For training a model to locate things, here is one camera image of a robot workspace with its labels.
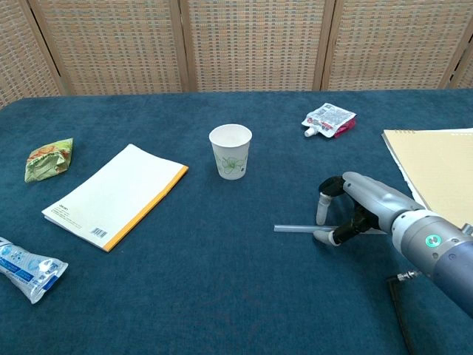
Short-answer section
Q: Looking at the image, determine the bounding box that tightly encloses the blue table mat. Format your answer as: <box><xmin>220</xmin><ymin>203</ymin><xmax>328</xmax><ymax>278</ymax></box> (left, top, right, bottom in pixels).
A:
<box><xmin>0</xmin><ymin>88</ymin><xmax>473</xmax><ymax>355</ymax></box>

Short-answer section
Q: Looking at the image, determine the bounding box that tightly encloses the beige paper notepad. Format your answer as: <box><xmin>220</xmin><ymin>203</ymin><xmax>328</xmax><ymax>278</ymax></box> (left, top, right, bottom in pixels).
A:
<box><xmin>381</xmin><ymin>127</ymin><xmax>473</xmax><ymax>232</ymax></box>

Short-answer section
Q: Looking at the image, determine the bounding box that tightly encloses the white notebook orange spine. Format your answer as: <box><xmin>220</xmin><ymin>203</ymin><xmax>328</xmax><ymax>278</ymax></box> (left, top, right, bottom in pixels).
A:
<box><xmin>41</xmin><ymin>143</ymin><xmax>190</xmax><ymax>254</ymax></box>

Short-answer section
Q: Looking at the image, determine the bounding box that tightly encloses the green snack bag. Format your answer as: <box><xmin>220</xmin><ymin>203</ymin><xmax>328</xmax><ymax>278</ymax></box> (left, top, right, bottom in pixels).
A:
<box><xmin>24</xmin><ymin>138</ymin><xmax>75</xmax><ymax>183</ymax></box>

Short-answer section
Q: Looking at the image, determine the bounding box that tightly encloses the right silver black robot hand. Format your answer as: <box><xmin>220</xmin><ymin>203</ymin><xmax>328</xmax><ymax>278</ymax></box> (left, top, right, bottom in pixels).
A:
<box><xmin>313</xmin><ymin>171</ymin><xmax>426</xmax><ymax>247</ymax></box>

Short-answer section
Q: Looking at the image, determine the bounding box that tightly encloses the woven bamboo screen panel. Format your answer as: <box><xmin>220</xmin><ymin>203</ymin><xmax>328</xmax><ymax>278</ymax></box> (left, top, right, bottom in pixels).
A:
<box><xmin>0</xmin><ymin>0</ymin><xmax>69</xmax><ymax>110</ymax></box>
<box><xmin>312</xmin><ymin>0</ymin><xmax>473</xmax><ymax>92</ymax></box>
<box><xmin>449</xmin><ymin>29</ymin><xmax>473</xmax><ymax>89</ymax></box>
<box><xmin>179</xmin><ymin>0</ymin><xmax>337</xmax><ymax>93</ymax></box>
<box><xmin>27</xmin><ymin>0</ymin><xmax>197</xmax><ymax>96</ymax></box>

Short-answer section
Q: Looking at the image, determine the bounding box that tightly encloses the blue white toothpaste tube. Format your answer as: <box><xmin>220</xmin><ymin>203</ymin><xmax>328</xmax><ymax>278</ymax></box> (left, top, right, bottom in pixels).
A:
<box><xmin>0</xmin><ymin>236</ymin><xmax>69</xmax><ymax>305</ymax></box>

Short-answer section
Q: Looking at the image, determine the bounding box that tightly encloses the transparent plastic straw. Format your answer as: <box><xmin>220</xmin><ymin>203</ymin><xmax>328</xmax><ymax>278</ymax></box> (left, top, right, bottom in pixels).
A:
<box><xmin>273</xmin><ymin>223</ymin><xmax>387</xmax><ymax>236</ymax></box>

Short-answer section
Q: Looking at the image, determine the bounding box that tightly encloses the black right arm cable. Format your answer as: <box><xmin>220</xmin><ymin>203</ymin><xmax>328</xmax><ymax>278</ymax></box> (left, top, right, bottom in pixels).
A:
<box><xmin>385</xmin><ymin>269</ymin><xmax>424</xmax><ymax>355</ymax></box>

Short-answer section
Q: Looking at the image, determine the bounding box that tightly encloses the white red spouted pouch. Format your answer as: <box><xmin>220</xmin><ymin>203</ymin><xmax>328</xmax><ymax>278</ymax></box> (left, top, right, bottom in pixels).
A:
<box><xmin>301</xmin><ymin>102</ymin><xmax>358</xmax><ymax>140</ymax></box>

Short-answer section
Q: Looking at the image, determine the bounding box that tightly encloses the white floral paper cup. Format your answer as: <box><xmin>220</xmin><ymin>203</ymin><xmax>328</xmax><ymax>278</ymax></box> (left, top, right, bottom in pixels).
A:
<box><xmin>208</xmin><ymin>124</ymin><xmax>253</xmax><ymax>181</ymax></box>

